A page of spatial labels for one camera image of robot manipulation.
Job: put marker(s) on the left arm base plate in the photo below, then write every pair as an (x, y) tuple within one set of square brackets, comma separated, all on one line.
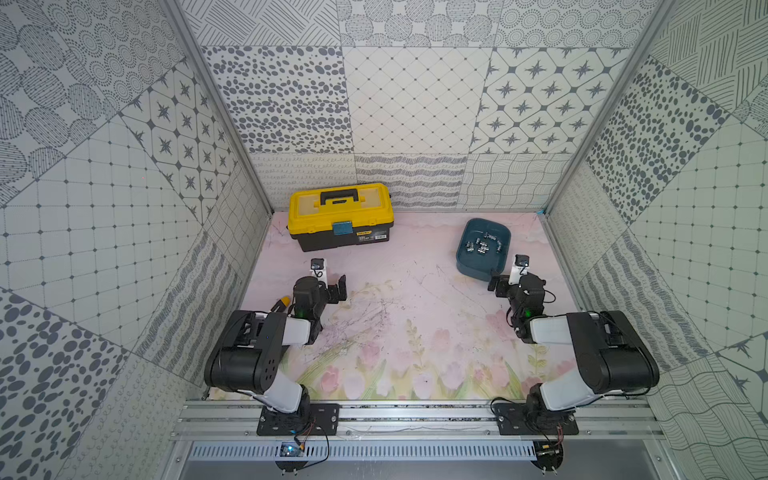
[(316, 419)]

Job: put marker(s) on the yellow black plastic toolbox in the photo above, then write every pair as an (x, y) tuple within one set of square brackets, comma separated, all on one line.
[(341, 216)]

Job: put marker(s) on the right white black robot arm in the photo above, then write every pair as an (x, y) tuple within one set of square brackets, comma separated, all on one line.
[(611, 358)]

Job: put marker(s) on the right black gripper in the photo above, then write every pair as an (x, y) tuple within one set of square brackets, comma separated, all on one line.
[(504, 285)]

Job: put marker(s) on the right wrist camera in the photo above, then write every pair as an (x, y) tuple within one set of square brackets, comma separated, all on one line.
[(519, 268)]

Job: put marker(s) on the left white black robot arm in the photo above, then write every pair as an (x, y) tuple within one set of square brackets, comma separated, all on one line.
[(247, 354)]

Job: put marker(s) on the left controller board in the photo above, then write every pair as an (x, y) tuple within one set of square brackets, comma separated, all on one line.
[(291, 457)]

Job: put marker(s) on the teal plastic storage tray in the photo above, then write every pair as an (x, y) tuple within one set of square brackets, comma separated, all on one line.
[(483, 249)]

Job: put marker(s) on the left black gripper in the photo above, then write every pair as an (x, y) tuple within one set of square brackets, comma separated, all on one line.
[(330, 290)]

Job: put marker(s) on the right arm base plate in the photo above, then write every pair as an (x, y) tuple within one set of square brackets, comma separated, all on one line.
[(514, 418)]

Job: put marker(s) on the white slotted cable duct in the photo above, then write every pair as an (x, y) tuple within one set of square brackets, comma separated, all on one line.
[(369, 450)]

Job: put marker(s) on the aluminium mounting rail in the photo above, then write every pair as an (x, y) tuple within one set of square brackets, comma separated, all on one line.
[(231, 420)]

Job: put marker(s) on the controller board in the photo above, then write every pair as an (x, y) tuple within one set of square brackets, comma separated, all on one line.
[(291, 457), (548, 456)]

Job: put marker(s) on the right controller board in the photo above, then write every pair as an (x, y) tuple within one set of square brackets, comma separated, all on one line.
[(548, 456)]

